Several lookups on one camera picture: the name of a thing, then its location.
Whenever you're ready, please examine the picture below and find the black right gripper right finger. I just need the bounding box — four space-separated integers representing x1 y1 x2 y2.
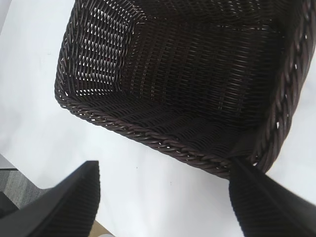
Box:
228 157 316 237

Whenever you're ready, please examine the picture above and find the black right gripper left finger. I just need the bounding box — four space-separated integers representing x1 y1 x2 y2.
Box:
0 160 101 237

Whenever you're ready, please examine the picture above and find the dark brown wicker basket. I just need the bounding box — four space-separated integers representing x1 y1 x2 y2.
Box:
53 0 316 180

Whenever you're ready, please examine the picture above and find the tan cardboard box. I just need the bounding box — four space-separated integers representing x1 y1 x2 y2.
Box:
89 220 112 237

